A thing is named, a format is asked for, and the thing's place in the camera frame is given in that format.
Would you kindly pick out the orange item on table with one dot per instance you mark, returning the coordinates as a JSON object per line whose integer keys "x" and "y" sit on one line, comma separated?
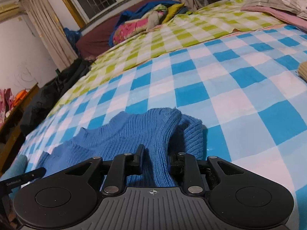
{"x": 19, "y": 97}

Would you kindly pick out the pink floral bag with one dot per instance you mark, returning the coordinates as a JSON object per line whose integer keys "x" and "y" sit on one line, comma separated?
{"x": 6, "y": 101}

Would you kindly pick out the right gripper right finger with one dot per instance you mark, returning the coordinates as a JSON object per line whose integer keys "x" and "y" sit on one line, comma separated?
{"x": 185, "y": 172}

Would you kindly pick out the wooden side table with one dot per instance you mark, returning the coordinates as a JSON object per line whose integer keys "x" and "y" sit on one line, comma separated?
{"x": 11, "y": 136}

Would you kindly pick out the blue checked bed sheet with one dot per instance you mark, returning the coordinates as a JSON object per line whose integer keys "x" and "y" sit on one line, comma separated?
{"x": 244, "y": 88}

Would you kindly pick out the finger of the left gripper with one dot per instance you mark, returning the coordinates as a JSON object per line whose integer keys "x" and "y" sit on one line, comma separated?
{"x": 14, "y": 182}

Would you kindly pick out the maroon bed base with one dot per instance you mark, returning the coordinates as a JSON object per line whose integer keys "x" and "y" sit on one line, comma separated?
{"x": 95, "y": 41}

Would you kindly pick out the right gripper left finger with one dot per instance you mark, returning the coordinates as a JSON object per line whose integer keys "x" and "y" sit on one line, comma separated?
{"x": 117, "y": 170}

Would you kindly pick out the blue striped knit sweater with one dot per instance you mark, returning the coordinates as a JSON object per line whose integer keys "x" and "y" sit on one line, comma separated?
{"x": 162, "y": 131}

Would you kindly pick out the beige brown-striped sweater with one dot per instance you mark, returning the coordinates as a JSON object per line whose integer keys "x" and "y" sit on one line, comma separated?
{"x": 302, "y": 70}

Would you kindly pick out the green checked bed sheet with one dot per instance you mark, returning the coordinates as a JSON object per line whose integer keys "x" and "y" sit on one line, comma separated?
{"x": 210, "y": 22}

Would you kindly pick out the black clothes pile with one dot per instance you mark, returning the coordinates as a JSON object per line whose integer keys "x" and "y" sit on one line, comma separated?
{"x": 47, "y": 97}

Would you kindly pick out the colourful floral quilt pile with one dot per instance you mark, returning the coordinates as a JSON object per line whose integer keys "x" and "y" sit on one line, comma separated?
{"x": 149, "y": 16}

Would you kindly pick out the blue plastic bag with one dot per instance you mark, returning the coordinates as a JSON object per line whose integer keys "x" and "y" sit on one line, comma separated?
{"x": 73, "y": 37}

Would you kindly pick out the beige left curtain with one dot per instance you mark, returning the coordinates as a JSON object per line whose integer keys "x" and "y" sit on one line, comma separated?
{"x": 50, "y": 31}

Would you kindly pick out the pink pillow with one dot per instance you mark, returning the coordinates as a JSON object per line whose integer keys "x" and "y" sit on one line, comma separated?
{"x": 286, "y": 17}

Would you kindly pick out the teal folded cloth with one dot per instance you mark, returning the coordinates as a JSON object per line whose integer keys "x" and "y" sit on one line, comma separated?
{"x": 17, "y": 168}

